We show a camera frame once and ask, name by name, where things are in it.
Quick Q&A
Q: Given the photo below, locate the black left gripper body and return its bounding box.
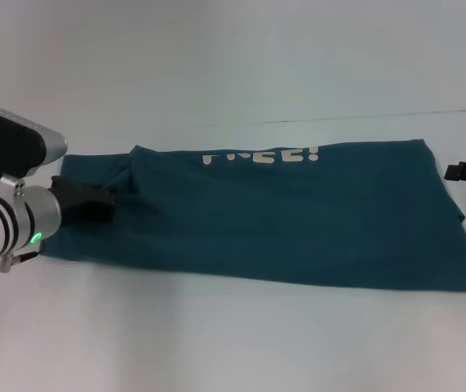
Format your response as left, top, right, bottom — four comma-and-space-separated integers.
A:
48, 174, 118, 226

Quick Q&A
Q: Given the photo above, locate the teal blue t-shirt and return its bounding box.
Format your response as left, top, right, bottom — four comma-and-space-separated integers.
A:
38, 138, 466, 295

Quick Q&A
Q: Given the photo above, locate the left arm cable with plug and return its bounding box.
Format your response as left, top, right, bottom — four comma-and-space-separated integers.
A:
0, 247, 41, 274

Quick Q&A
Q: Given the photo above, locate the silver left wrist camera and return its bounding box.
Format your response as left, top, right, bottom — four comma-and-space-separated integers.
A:
0, 103, 69, 180

